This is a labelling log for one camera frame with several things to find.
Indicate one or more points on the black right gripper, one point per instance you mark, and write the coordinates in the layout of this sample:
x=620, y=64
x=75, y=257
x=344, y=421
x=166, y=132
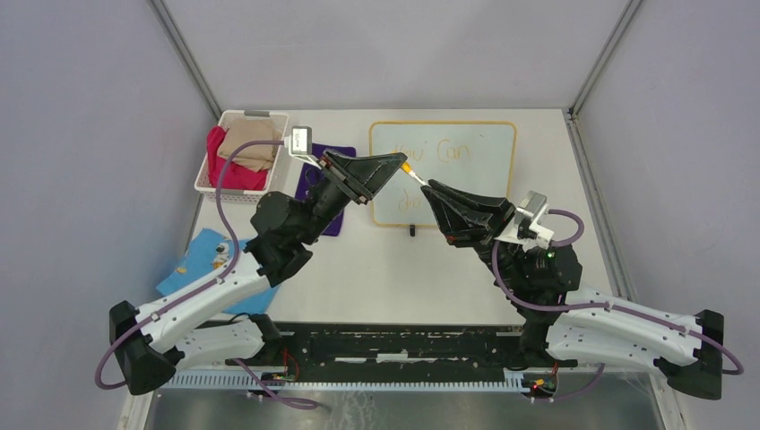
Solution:
x=466, y=227

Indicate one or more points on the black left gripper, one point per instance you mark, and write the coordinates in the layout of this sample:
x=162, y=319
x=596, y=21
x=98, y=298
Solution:
x=373, y=173

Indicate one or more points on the white marker pen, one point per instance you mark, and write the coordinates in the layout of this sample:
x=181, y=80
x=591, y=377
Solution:
x=418, y=178

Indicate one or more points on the yellow framed whiteboard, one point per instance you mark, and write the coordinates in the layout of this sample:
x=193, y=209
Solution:
x=473, y=156

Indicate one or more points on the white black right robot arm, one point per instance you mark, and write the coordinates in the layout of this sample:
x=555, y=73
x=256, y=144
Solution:
x=565, y=320

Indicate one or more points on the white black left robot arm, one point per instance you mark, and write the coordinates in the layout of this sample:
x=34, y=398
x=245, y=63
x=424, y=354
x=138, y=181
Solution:
x=151, y=342

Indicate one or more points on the purple towel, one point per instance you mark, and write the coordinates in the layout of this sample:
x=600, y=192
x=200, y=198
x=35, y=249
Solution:
x=314, y=187

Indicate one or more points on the pink cloth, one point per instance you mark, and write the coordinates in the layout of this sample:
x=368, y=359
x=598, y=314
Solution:
x=237, y=176

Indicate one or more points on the blue cartoon cloth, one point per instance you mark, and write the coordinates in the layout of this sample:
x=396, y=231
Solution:
x=206, y=253

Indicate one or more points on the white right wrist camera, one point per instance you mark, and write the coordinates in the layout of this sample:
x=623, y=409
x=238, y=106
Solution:
x=525, y=228

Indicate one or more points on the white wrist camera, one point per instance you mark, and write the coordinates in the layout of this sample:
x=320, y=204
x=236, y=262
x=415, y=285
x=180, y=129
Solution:
x=300, y=141
x=525, y=228

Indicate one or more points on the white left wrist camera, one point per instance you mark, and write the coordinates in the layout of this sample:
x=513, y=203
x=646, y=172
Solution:
x=300, y=141

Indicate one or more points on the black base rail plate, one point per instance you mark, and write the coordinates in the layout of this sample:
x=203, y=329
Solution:
x=398, y=353

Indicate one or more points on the white toothed cable duct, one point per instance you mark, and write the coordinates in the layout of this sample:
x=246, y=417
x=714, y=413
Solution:
x=241, y=380

